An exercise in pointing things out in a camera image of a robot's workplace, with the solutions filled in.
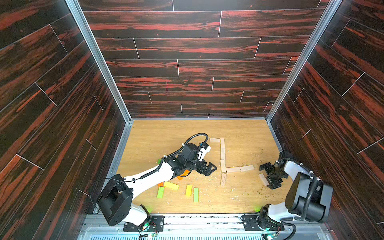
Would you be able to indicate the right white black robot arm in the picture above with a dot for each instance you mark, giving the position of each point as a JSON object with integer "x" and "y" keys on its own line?
{"x": 308, "y": 199}

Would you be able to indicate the light green block left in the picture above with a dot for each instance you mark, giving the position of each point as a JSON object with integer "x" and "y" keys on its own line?
{"x": 160, "y": 193}

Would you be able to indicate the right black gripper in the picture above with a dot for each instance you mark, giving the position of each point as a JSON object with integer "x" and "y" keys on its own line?
{"x": 273, "y": 173}

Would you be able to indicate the yellow block lying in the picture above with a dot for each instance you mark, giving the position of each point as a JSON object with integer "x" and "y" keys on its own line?
{"x": 171, "y": 185}

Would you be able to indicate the front aluminium rail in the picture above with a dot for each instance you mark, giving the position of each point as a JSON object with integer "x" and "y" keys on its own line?
{"x": 182, "y": 227}

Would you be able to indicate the natural wood block angled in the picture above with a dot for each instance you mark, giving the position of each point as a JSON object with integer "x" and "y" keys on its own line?
{"x": 247, "y": 168}

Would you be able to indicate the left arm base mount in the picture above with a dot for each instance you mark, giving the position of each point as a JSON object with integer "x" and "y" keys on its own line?
{"x": 154, "y": 224}

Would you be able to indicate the light green block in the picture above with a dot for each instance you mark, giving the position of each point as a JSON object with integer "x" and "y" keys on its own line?
{"x": 196, "y": 195}
{"x": 160, "y": 193}

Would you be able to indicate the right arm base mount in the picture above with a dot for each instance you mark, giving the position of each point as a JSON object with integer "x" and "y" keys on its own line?
{"x": 251, "y": 222}

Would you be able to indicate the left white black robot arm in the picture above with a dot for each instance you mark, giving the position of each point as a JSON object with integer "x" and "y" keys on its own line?
{"x": 116, "y": 199}

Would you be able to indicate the natural wood block bottom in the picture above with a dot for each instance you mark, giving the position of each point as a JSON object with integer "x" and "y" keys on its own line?
{"x": 223, "y": 179}

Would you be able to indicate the orange block centre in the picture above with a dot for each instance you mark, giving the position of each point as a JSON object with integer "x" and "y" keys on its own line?
{"x": 182, "y": 176}

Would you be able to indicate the yellow block small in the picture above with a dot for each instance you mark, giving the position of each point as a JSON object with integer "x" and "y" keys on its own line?
{"x": 189, "y": 189}

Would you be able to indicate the natural wood block printed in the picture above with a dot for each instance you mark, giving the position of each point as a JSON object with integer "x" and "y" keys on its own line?
{"x": 215, "y": 140}

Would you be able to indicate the natural wood block short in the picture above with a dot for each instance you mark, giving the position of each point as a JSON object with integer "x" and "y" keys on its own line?
{"x": 233, "y": 170}

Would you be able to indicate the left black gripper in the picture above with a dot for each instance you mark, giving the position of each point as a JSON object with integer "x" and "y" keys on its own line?
{"x": 205, "y": 172}

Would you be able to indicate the natural wood block long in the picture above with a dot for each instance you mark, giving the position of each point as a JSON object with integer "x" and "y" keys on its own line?
{"x": 223, "y": 150}

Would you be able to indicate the light green block right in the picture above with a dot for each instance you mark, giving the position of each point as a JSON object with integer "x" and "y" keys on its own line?
{"x": 196, "y": 195}

